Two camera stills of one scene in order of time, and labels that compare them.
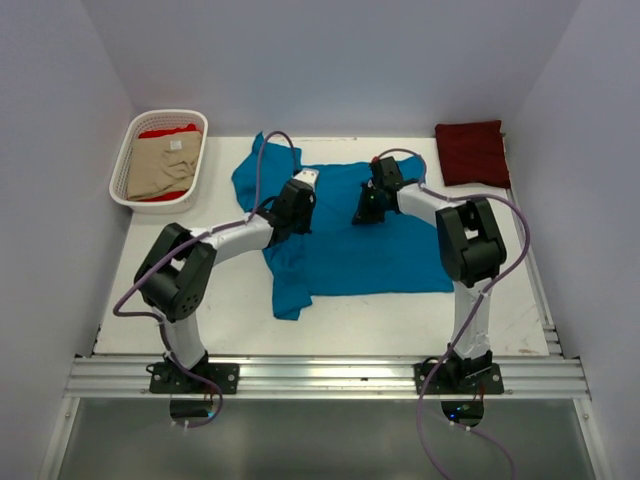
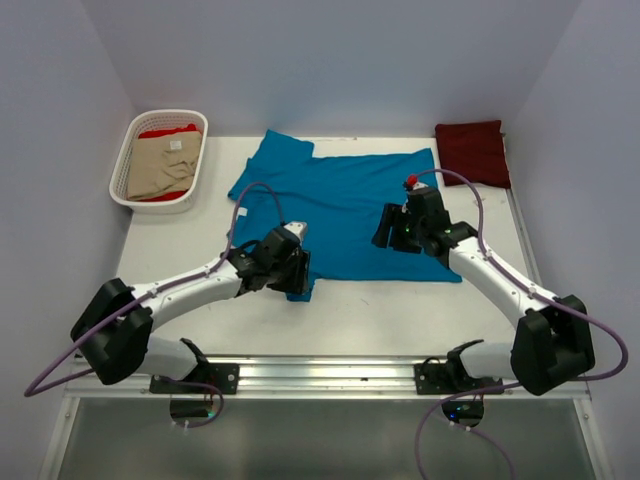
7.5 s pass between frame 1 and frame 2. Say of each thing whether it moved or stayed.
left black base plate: stayed
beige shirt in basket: stayed
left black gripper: moved
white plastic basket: stayed
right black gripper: moved
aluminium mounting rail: stayed
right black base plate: stayed
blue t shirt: moved
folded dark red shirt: stayed
